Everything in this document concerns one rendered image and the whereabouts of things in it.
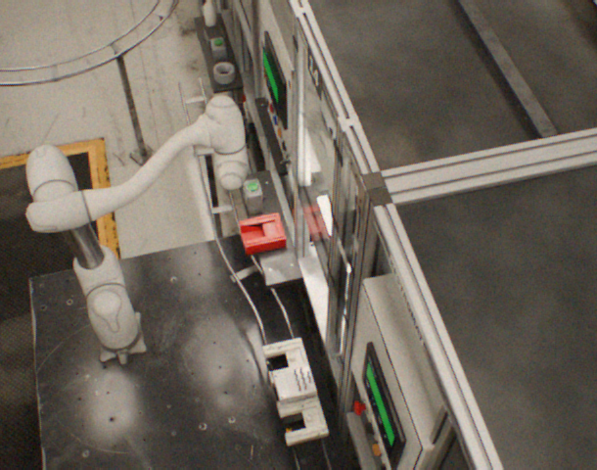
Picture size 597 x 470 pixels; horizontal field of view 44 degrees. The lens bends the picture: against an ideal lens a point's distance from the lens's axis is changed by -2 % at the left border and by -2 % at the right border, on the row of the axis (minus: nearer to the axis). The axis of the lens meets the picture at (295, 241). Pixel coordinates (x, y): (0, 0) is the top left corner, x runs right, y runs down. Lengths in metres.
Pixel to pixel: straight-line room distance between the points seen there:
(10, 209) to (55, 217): 2.07
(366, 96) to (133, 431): 1.57
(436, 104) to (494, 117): 0.14
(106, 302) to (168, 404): 0.44
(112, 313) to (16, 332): 1.25
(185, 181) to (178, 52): 1.10
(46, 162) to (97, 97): 2.44
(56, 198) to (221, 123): 0.55
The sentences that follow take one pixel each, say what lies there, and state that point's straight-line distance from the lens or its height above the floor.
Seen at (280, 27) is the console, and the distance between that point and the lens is 2.28.
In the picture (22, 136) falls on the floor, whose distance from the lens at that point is 4.76.
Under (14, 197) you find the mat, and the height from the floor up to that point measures 0.01.
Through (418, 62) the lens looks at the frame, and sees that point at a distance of 1.90.
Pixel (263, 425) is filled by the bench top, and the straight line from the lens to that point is 2.76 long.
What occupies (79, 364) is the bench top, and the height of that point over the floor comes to 0.68.
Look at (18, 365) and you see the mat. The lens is 3.84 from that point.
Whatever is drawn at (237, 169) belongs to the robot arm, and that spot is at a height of 1.49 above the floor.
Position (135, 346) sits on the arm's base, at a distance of 2.93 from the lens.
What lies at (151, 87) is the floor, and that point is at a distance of 4.83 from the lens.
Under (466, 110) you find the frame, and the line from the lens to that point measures 1.80.
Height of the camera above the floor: 3.26
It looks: 55 degrees down
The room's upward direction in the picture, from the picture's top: 1 degrees counter-clockwise
